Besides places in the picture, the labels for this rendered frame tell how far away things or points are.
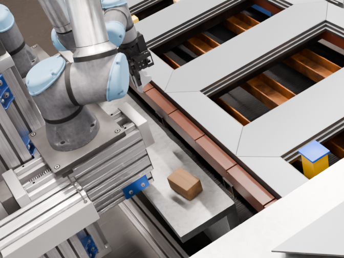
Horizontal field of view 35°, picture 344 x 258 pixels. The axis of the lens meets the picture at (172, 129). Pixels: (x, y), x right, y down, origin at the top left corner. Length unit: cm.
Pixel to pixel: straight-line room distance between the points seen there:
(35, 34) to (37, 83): 323
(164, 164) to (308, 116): 53
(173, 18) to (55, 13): 86
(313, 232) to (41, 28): 383
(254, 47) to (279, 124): 44
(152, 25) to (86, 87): 99
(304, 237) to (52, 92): 72
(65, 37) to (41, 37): 291
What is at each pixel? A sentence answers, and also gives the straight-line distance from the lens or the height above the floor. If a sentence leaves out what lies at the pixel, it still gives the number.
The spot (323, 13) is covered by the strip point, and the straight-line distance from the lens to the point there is 217.
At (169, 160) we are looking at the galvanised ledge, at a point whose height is 68.
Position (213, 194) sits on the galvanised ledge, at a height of 68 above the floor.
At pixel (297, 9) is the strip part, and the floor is 85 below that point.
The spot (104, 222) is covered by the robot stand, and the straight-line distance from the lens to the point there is 247.
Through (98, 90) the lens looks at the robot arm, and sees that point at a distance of 140.
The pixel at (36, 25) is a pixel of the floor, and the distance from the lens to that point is 478.
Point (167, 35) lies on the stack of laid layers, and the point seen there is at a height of 84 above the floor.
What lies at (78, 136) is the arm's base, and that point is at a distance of 151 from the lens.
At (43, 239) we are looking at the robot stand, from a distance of 150.
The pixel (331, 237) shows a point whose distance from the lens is 111.
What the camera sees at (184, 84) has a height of 85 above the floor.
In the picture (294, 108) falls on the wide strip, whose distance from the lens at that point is 173.
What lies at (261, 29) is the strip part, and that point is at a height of 85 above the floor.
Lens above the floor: 196
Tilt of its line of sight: 39 degrees down
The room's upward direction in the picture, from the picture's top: 18 degrees counter-clockwise
